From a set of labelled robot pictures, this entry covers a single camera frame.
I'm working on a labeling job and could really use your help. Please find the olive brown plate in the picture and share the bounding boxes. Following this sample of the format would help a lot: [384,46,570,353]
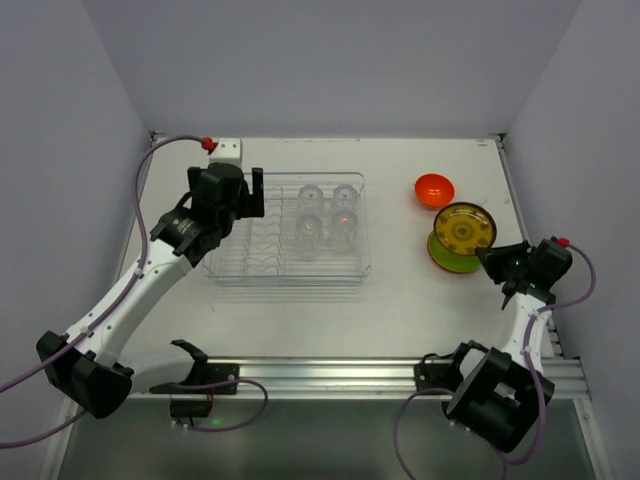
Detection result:
[433,202,498,256]

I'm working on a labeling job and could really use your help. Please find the green plate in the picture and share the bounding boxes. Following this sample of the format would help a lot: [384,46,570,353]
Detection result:
[427,233,481,273]

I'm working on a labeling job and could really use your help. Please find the clear glass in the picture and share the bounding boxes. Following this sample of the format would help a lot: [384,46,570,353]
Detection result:
[294,214,323,258]
[332,184,359,212]
[296,184,325,216]
[327,209,359,253]

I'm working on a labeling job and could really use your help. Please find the orange bowl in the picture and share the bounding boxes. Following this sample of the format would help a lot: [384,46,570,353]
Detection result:
[414,173,456,209]

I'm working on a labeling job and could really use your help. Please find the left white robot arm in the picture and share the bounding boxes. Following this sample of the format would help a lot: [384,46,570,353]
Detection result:
[36,163,265,419]

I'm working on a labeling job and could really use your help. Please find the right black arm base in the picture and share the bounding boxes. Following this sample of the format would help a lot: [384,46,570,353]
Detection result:
[413,343,473,417]

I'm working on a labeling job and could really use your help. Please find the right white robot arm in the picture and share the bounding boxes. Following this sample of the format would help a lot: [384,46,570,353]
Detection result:
[443,237,573,453]

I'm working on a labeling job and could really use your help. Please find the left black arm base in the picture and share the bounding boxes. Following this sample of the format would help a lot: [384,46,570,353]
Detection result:
[169,339,240,426]

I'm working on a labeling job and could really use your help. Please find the clear plastic rack tray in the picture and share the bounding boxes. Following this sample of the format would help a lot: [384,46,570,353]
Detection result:
[202,170,374,281]

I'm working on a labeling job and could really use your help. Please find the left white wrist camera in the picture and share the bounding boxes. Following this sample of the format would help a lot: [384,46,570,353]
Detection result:
[209,138,243,168]

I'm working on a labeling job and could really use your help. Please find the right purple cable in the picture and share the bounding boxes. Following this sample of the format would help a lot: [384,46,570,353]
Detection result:
[392,237,599,480]

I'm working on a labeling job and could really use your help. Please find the purple cable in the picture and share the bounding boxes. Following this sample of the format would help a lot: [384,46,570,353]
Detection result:
[392,237,599,480]
[0,134,269,449]

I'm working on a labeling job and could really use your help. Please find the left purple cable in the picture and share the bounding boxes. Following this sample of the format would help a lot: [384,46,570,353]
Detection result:
[0,134,269,449]

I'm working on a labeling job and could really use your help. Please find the aluminium mounting rail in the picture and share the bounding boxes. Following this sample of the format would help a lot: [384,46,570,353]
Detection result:
[63,356,591,400]

